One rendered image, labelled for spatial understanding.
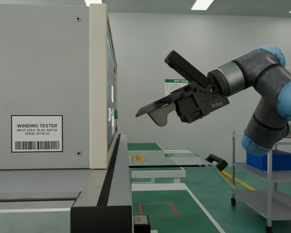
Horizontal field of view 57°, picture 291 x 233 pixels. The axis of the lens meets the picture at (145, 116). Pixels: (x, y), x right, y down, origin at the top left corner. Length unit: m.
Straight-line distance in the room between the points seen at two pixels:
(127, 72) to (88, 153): 5.48
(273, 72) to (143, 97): 5.20
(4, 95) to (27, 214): 0.18
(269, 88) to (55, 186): 0.48
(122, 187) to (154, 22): 5.87
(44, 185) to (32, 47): 0.17
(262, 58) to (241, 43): 5.80
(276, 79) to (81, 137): 0.43
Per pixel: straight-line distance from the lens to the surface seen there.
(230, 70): 0.64
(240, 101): 6.28
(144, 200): 1.40
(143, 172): 2.04
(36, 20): 0.37
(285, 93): 0.61
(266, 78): 0.64
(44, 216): 0.22
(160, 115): 0.61
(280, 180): 2.92
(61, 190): 0.26
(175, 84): 5.87
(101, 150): 0.34
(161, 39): 6.00
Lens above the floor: 1.19
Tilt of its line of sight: 1 degrees down
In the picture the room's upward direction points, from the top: straight up
